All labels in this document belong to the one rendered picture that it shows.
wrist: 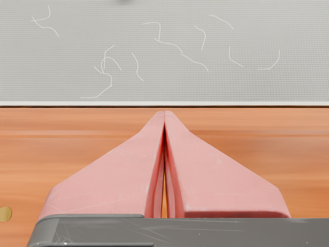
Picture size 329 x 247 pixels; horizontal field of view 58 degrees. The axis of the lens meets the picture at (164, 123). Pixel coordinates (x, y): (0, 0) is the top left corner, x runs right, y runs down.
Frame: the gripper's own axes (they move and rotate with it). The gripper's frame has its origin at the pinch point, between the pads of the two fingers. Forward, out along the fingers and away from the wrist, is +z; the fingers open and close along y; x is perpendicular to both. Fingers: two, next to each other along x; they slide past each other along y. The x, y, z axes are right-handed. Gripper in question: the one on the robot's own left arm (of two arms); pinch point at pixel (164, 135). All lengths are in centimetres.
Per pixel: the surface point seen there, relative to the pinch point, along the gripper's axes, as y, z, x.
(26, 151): 8.3, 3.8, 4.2
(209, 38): -3.5, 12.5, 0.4
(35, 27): 9.8, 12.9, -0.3
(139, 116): 1.7, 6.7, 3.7
